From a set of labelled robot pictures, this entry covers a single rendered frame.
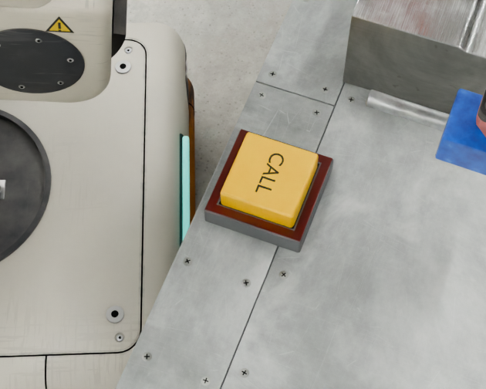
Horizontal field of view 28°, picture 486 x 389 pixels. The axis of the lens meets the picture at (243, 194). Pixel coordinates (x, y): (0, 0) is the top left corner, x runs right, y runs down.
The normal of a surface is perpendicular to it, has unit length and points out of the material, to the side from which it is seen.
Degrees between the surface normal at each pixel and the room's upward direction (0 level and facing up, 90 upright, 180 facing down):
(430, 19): 0
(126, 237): 0
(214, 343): 0
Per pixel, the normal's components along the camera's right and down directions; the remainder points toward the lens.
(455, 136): 0.00, -0.47
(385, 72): -0.36, 0.83
